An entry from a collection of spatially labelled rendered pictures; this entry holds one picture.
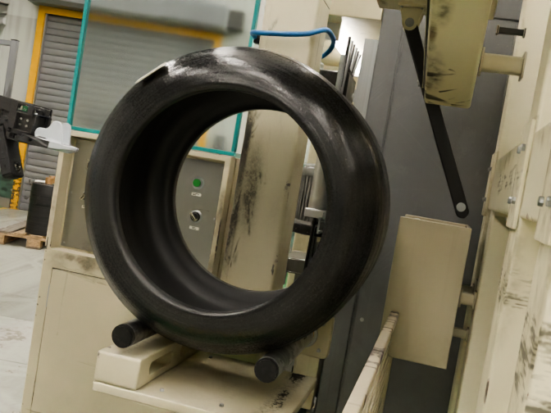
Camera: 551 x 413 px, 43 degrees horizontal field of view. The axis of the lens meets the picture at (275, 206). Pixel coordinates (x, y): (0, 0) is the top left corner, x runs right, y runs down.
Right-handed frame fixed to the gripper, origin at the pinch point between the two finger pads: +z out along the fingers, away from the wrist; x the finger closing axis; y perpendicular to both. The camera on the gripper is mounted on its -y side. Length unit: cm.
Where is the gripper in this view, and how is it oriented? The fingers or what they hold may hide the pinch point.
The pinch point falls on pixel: (70, 152)
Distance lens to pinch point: 150.5
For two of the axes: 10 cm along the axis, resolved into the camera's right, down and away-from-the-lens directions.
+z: 9.3, 2.9, -2.2
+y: 2.7, -9.6, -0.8
